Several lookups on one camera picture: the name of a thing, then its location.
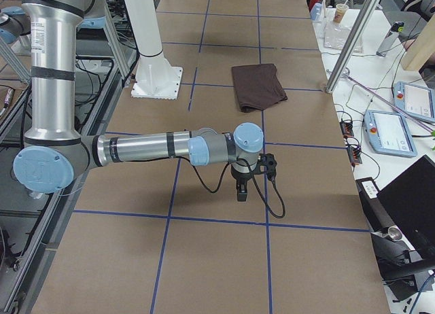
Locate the near teach pendant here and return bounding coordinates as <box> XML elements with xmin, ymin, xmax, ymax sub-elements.
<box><xmin>364</xmin><ymin>110</ymin><xmax>417</xmax><ymax>158</ymax></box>

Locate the teach pendant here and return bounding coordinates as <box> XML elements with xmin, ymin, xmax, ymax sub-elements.
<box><xmin>394</xmin><ymin>82</ymin><xmax>434</xmax><ymax>123</ymax></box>
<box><xmin>364</xmin><ymin>110</ymin><xmax>417</xmax><ymax>158</ymax></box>

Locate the far teach pendant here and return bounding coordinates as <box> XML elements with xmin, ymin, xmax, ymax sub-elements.
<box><xmin>394</xmin><ymin>82</ymin><xmax>434</xmax><ymax>123</ymax></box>

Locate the dark brown t-shirt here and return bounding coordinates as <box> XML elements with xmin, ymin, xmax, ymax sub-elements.
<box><xmin>231</xmin><ymin>63</ymin><xmax>288</xmax><ymax>113</ymax></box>

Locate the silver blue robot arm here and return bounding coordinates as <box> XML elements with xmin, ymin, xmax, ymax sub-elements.
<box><xmin>12</xmin><ymin>0</ymin><xmax>266</xmax><ymax>201</ymax></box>

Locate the black laptop on stand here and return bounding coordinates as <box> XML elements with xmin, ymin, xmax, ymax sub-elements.
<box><xmin>356</xmin><ymin>156</ymin><xmax>434</xmax><ymax>300</ymax></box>

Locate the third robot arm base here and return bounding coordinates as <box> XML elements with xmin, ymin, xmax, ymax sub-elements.
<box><xmin>1</xmin><ymin>6</ymin><xmax>31</xmax><ymax>56</ymax></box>

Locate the aluminium frame rack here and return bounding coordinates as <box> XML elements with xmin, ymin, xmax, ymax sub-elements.
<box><xmin>1</xmin><ymin>0</ymin><xmax>135</xmax><ymax>313</ymax></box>

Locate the paper coffee cup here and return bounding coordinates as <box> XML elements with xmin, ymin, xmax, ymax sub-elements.
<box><xmin>333</xmin><ymin>3</ymin><xmax>349</xmax><ymax>24</ymax></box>

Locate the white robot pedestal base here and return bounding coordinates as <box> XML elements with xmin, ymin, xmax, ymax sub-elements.
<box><xmin>124</xmin><ymin>0</ymin><xmax>183</xmax><ymax>100</ymax></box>

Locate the aluminium frame post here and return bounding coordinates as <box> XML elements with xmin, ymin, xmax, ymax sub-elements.
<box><xmin>325</xmin><ymin>0</ymin><xmax>380</xmax><ymax>94</ymax></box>

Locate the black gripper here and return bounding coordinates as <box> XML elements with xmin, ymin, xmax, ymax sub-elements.
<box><xmin>231</xmin><ymin>167</ymin><xmax>253</xmax><ymax>202</ymax></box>

